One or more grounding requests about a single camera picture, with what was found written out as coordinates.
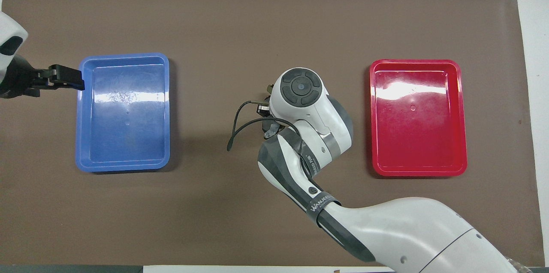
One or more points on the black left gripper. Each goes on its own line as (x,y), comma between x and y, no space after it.
(21,82)

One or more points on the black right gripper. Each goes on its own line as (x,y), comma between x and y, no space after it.
(262,109)

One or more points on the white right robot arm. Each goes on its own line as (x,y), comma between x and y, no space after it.
(407,230)

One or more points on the blue plastic tray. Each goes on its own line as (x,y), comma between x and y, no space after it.
(124,136)

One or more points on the brown table mat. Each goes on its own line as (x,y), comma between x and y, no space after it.
(171,221)

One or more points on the red plastic tray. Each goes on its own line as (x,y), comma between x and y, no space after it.
(418,136)

